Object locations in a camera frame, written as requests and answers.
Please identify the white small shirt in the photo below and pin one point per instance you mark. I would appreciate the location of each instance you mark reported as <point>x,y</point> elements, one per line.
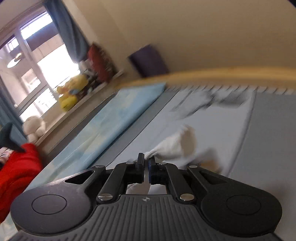
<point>179,149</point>

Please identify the wooden bed frame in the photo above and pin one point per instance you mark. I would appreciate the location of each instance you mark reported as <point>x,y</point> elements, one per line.
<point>270,77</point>

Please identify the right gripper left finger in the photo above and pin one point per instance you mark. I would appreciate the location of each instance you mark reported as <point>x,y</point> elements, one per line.
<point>121,176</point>

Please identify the blue curtain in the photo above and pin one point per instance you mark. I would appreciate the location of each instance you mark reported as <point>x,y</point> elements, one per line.
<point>75,42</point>

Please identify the purple box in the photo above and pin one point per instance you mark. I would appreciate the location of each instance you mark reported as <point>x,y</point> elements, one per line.
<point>148,62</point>

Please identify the red folded blanket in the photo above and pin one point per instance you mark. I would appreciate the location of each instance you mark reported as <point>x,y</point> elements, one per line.
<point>17,173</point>

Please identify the light blue patterned quilt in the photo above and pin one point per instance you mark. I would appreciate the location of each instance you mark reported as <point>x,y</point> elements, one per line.
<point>127,105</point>

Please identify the dark red cushion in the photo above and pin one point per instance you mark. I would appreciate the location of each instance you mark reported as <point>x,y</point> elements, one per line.
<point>101,63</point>

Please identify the deer print grey sheet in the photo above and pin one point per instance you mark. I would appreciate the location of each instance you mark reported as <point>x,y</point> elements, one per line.
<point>218,117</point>

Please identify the white plush toy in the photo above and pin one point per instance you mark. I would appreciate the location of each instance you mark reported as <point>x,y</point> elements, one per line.
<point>34,127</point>

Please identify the yellow plush toy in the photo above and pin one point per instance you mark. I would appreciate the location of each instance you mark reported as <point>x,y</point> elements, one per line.
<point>69,91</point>

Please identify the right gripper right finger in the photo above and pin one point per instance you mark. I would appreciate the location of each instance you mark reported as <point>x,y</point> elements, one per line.
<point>171,177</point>

